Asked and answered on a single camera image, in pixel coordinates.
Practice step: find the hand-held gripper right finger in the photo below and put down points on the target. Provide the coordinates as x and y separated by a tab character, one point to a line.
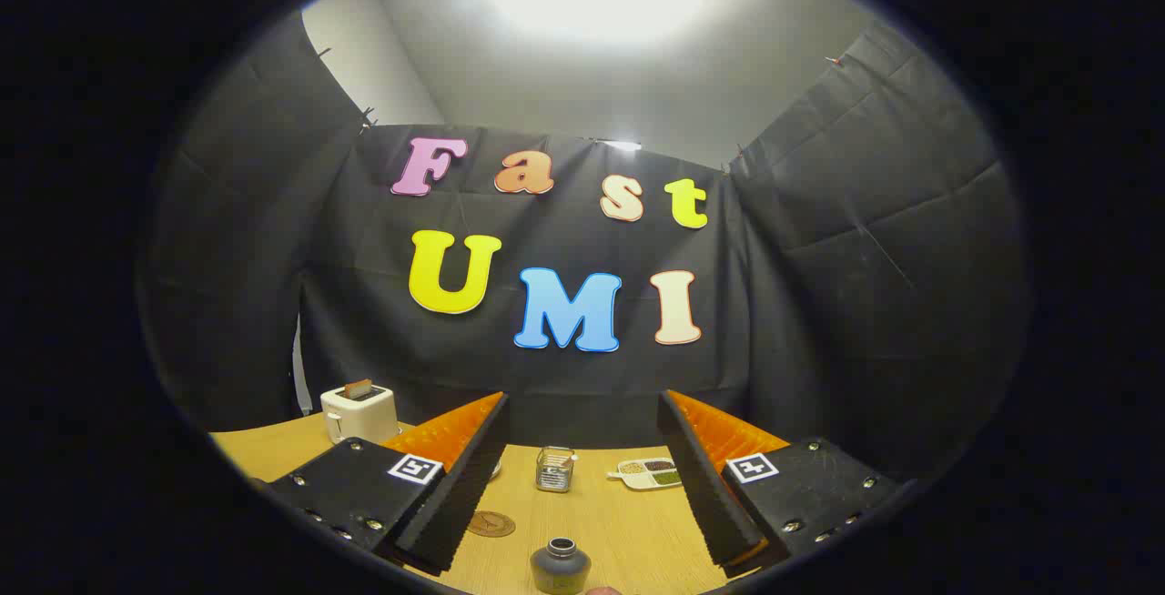
714	504

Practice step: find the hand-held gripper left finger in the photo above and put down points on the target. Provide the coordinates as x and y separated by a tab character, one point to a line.
455	504

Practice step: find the round wooden coaster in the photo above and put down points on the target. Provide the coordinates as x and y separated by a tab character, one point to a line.
491	524

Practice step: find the silver juice bottle green label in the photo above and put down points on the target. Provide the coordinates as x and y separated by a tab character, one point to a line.
560	568

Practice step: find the white divided seasoning dish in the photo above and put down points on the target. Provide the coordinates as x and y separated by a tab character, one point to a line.
648	477

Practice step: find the wooden table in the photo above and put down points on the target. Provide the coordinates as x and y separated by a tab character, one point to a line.
628	531

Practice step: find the white toaster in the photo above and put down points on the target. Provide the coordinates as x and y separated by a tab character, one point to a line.
359	418

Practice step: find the black backdrop cloth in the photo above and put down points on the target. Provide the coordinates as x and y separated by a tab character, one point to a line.
455	368

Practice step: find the toast slice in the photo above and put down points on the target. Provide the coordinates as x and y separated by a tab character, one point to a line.
358	388

